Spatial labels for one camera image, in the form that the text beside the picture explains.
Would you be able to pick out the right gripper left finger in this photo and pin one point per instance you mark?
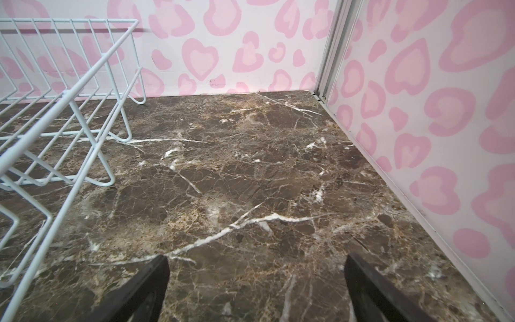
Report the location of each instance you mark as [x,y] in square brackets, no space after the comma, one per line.
[140,299]

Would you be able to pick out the white wire dish rack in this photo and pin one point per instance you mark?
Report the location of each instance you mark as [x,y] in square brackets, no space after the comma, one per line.
[63,86]

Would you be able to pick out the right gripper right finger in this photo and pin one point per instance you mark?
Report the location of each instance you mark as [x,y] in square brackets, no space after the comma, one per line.
[374,297]

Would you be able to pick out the aluminium corner post right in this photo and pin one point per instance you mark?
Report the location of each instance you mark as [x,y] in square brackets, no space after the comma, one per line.
[345,15]

